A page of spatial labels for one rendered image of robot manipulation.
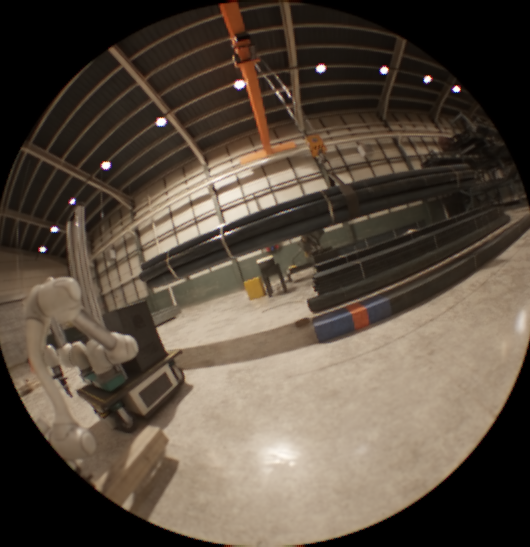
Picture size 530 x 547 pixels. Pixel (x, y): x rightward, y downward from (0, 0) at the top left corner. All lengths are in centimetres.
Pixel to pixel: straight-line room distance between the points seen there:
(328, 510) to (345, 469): 18
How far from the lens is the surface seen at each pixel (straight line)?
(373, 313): 175
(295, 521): 80
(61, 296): 86
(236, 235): 217
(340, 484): 82
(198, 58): 958
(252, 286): 537
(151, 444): 106
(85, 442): 71
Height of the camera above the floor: 77
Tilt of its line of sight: 2 degrees down
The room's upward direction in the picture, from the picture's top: 19 degrees counter-clockwise
